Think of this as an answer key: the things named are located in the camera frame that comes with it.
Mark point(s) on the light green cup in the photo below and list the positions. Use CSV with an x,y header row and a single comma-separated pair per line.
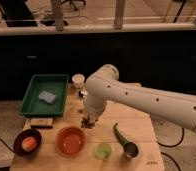
x,y
102,151

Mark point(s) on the green handled metal scoop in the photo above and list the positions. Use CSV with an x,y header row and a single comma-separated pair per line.
x,y
130,149

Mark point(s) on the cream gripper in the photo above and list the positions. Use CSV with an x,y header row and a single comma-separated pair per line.
x,y
90,118

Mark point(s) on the blue sponge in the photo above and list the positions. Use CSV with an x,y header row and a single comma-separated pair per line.
x,y
47,97

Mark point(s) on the small wooden block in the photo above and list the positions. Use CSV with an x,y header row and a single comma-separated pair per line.
x,y
41,122

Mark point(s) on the orange fruit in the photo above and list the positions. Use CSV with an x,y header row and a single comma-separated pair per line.
x,y
29,144

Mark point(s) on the white handled brush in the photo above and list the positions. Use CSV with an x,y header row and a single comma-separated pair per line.
x,y
82,94

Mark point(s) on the red bowl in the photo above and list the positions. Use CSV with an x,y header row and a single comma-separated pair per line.
x,y
69,141

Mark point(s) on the dark grape bunch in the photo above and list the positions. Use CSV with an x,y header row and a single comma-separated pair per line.
x,y
85,124

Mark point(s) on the small white cup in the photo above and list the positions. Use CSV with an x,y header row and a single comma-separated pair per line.
x,y
78,80

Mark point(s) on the green plastic tray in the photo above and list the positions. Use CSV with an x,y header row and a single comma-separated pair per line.
x,y
56,84

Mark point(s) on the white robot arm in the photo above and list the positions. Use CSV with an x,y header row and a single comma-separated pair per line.
x,y
104,85

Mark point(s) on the dark bowl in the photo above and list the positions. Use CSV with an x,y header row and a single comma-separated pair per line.
x,y
17,146

